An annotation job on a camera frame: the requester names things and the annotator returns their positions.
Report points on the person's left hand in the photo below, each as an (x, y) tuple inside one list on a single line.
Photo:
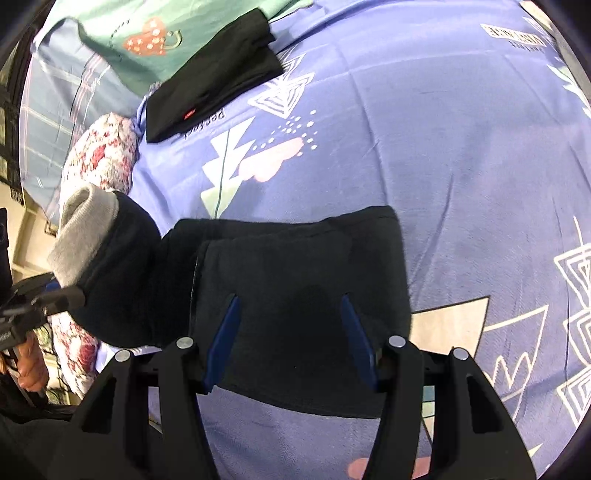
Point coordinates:
[(30, 364)]

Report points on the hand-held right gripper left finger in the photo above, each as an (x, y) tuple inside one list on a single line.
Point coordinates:
[(226, 339)]

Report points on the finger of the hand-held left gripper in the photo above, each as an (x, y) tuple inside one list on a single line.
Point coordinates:
[(64, 299)]

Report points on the folded black pants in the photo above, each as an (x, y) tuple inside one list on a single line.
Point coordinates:
[(217, 78)]

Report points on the floral quilt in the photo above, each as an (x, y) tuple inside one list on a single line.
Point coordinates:
[(104, 147)]

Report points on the blue plaid cloth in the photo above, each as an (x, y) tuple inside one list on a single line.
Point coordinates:
[(55, 115)]

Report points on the navy pants with grey lining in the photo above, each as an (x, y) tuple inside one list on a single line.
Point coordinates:
[(286, 300)]

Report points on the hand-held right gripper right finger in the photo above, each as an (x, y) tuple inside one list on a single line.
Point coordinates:
[(359, 344)]

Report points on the green printed blanket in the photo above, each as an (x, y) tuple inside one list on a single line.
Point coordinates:
[(129, 27)]

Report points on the purple printed bedsheet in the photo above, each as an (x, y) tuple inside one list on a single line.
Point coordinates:
[(438, 161)]

